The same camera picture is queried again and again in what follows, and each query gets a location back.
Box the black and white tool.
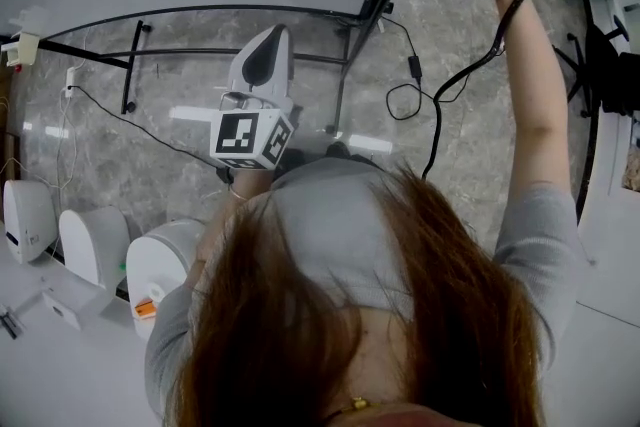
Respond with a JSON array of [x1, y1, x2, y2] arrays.
[[0, 303, 25, 340]]

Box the person's left forearm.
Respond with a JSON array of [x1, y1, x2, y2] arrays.
[[192, 167, 274, 289]]

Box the black office chair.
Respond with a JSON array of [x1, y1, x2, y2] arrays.
[[563, 13, 640, 117]]

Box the white dome device with slot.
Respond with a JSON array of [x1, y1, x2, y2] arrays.
[[1, 179, 59, 265]]

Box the black power adapter with cable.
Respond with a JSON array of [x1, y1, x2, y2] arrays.
[[378, 16, 469, 122]]

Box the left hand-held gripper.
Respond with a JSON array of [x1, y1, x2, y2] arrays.
[[209, 23, 305, 172]]

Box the person's grey top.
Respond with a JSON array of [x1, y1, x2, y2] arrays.
[[144, 157, 586, 427]]

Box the white floor cable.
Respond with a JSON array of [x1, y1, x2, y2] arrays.
[[48, 92, 81, 192], [74, 28, 92, 71]]

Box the gold necklace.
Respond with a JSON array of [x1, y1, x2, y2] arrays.
[[323, 396, 387, 422]]

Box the small white box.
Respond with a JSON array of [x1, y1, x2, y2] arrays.
[[41, 288, 85, 332]]

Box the black floor cable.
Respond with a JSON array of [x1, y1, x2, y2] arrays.
[[69, 84, 224, 172]]

